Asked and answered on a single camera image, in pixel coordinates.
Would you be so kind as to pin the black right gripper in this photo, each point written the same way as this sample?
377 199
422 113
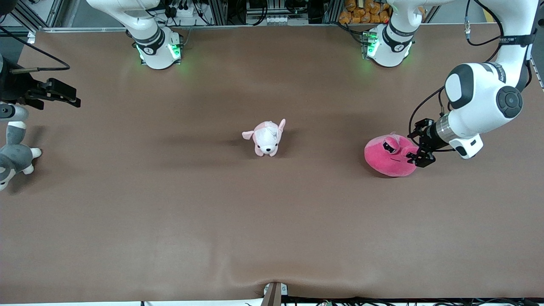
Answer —
17 87

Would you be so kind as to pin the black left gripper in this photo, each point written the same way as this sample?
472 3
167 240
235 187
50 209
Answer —
426 134

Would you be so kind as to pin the hot pink slug plush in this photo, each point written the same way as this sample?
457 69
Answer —
386 161

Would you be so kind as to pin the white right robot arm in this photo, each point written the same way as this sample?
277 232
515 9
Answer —
157 53

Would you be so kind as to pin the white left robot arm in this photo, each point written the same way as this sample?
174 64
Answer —
480 95

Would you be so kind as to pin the orange bread toy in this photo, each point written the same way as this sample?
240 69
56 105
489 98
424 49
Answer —
344 18
350 5
364 18
375 8

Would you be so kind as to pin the small white corner clamp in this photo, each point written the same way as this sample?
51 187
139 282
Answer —
31 38

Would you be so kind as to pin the grey and white husky plush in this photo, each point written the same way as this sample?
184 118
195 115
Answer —
15 155

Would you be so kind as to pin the pink and white dog plush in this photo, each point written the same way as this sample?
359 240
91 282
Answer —
267 138

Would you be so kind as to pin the white power strip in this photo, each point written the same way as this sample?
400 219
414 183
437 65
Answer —
182 10

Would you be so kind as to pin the aluminium frame post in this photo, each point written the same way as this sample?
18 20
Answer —
217 12
34 15
536 72

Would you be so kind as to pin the metal table edge bracket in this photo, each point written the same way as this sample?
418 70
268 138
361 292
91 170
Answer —
274 295

